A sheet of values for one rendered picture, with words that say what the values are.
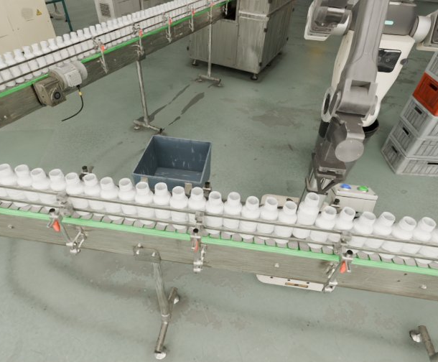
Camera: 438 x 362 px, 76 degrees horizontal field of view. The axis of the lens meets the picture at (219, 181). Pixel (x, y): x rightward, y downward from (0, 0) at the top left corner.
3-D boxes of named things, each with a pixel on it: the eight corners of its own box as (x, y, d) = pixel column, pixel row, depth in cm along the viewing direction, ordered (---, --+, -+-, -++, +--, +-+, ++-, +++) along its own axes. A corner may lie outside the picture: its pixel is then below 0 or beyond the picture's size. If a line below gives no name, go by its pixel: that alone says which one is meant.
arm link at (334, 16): (339, 3, 99) (324, 1, 99) (349, -10, 89) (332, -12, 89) (332, 31, 101) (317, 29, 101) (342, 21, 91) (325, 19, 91)
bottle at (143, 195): (138, 225, 96) (131, 192, 85) (141, 212, 100) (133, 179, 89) (156, 225, 97) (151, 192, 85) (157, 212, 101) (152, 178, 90)
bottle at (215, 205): (225, 230, 96) (228, 198, 85) (210, 237, 94) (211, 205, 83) (216, 218, 100) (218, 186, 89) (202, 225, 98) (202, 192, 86)
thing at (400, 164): (394, 174, 280) (406, 157, 265) (378, 150, 310) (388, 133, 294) (454, 178, 280) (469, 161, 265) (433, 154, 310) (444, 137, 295)
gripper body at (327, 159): (318, 172, 69) (327, 147, 64) (312, 150, 77) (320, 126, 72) (345, 176, 69) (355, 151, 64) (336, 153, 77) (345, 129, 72)
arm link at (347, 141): (375, 92, 62) (335, 86, 62) (393, 115, 53) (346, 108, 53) (354, 138, 70) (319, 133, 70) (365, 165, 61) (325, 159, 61)
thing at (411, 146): (406, 157, 265) (418, 138, 249) (388, 133, 294) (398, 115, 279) (469, 161, 266) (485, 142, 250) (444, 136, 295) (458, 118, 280)
